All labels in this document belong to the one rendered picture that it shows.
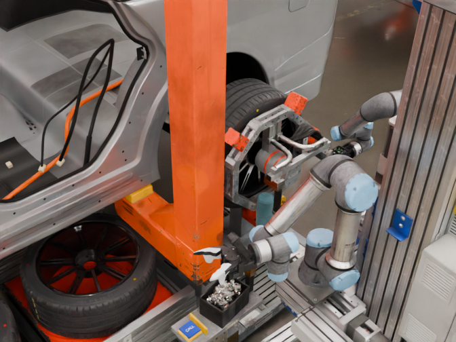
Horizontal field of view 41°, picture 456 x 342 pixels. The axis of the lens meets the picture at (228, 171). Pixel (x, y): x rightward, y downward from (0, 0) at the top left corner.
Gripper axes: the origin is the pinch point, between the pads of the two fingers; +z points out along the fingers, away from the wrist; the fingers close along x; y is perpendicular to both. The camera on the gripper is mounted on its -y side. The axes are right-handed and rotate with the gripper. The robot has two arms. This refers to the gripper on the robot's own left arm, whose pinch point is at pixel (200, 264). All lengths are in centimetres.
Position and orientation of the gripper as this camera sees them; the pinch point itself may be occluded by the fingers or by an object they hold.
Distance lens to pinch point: 205.0
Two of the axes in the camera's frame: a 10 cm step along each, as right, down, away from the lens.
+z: -9.2, 2.4, -3.2
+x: -4.0, -4.7, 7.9
